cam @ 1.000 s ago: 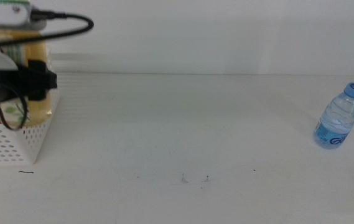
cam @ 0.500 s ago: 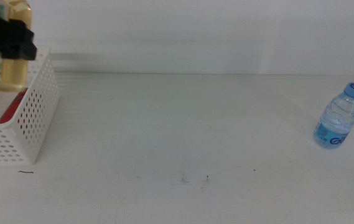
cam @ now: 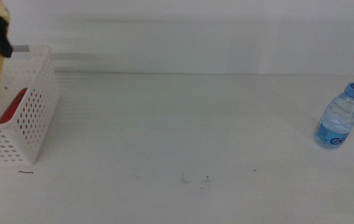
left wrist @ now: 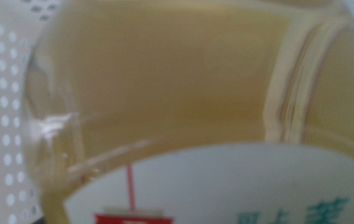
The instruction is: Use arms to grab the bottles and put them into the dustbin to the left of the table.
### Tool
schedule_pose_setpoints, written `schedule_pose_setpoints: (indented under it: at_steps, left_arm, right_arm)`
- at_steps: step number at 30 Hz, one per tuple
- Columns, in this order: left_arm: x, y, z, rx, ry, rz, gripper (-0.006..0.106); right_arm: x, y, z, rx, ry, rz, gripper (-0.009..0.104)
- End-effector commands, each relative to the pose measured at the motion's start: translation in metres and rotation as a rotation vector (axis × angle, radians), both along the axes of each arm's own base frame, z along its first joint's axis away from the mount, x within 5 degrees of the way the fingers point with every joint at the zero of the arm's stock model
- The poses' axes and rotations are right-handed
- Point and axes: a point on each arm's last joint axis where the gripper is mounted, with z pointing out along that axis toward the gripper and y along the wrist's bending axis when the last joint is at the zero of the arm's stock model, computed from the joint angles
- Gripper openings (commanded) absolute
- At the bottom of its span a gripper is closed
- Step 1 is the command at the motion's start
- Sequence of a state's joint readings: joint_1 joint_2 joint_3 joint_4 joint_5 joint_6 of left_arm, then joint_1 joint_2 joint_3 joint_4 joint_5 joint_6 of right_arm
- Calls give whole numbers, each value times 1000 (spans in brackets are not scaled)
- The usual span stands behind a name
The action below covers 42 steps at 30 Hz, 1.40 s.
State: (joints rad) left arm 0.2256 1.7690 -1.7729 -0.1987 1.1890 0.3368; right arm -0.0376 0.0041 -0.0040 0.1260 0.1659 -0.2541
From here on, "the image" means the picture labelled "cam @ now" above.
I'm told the red soda can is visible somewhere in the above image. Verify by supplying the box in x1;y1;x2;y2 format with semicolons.
0;88;29;124

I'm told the clear water bottle blue cap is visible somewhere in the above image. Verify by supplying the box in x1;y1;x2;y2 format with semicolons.
312;82;354;150

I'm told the white perforated plastic basket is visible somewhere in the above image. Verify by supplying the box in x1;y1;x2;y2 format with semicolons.
0;45;61;166

